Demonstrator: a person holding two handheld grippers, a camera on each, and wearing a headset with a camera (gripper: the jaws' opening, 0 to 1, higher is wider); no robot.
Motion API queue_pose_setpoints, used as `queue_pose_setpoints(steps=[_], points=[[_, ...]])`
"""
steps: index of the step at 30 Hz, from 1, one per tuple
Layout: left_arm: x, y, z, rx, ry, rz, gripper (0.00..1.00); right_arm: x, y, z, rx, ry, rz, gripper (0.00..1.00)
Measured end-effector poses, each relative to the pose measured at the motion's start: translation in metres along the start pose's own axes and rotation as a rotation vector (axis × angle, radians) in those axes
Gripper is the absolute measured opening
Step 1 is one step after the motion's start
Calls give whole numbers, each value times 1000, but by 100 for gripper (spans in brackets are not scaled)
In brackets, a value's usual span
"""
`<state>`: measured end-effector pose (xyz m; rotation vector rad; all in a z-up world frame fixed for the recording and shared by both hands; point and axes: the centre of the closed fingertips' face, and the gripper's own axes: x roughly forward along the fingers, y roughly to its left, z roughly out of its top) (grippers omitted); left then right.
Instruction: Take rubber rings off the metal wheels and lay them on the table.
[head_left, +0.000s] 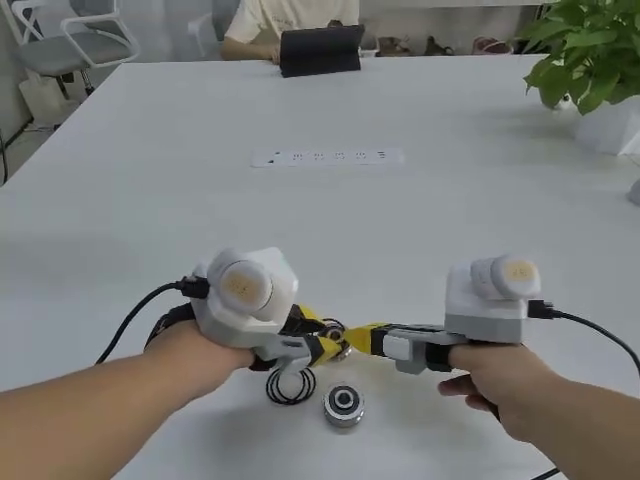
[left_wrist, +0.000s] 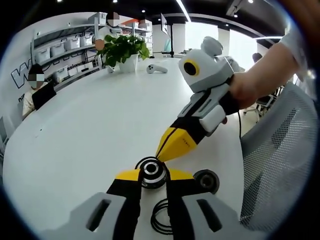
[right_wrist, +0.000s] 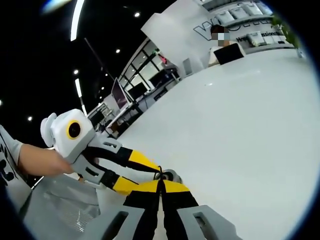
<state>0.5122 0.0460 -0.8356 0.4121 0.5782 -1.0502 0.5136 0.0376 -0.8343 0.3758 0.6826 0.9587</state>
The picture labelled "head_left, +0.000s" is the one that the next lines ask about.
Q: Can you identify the person's left forearm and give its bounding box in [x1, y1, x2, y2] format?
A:
[0, 347, 236, 480]

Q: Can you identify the black rubber ring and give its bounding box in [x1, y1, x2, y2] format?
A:
[277, 367, 317, 402]
[264, 368, 308, 406]

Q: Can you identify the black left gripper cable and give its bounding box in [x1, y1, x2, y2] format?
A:
[94, 273, 210, 366]

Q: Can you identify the green potted plant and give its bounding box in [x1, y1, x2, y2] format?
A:
[513, 0, 640, 117]

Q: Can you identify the person's left hand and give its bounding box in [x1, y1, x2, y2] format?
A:
[143, 303, 257, 384]

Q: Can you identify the white table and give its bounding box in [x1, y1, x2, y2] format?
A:
[0, 52, 640, 480]

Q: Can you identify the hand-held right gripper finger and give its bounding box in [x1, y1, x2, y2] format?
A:
[348, 322, 455, 377]

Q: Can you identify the person's right forearm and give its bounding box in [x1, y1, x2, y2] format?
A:
[499, 372, 640, 480]

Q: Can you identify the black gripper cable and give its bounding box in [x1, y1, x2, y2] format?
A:
[94, 273, 210, 366]
[525, 298, 640, 377]

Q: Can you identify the black tablet with stand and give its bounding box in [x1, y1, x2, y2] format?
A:
[279, 24, 367, 79]

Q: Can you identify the white power strip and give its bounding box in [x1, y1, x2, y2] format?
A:
[249, 146, 406, 169]

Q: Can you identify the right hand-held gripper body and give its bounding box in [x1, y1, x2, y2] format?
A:
[443, 253, 544, 347]

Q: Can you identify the metal wheel with rubber ring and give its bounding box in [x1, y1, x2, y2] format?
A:
[320, 384, 369, 427]
[323, 322, 355, 360]

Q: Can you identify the person's right hand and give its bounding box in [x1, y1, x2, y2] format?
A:
[438, 342, 532, 427]

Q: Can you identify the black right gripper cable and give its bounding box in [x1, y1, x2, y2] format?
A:
[525, 298, 640, 377]

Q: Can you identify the white plant pot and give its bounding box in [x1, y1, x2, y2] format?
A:
[573, 97, 640, 157]

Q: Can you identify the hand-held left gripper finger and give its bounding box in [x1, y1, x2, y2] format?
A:
[251, 332, 352, 374]
[284, 303, 346, 342]

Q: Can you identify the white office chair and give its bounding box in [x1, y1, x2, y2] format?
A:
[8, 0, 142, 99]

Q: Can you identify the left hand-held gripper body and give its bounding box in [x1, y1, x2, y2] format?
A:
[191, 245, 301, 352]

